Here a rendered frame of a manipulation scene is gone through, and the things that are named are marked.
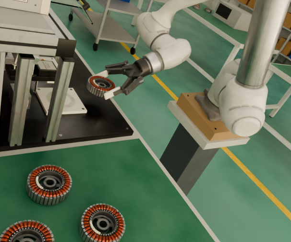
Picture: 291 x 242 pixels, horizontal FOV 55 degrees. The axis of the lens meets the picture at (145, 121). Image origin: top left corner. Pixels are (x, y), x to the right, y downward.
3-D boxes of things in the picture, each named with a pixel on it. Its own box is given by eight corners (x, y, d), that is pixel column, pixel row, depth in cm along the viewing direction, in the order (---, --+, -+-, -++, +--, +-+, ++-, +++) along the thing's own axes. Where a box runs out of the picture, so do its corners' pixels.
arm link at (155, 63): (152, 63, 122) (141, 68, 121) (151, 46, 115) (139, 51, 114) (164, 74, 117) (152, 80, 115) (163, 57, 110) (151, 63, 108)
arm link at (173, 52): (163, 77, 119) (147, 55, 124) (192, 63, 123) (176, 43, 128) (166, 61, 109) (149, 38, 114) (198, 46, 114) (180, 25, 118)
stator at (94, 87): (106, 82, 117) (109, 75, 115) (118, 98, 110) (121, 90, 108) (81, 82, 110) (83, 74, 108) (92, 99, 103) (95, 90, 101)
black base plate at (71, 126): (72, 53, 144) (73, 49, 143) (132, 135, 107) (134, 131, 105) (-35, 43, 115) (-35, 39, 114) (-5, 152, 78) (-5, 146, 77)
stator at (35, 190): (60, 168, 81) (62, 160, 79) (76, 198, 75) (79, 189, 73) (19, 178, 74) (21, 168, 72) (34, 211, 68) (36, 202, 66)
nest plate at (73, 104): (72, 90, 112) (72, 87, 112) (86, 113, 104) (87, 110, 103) (34, 90, 103) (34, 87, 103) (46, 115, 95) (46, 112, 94)
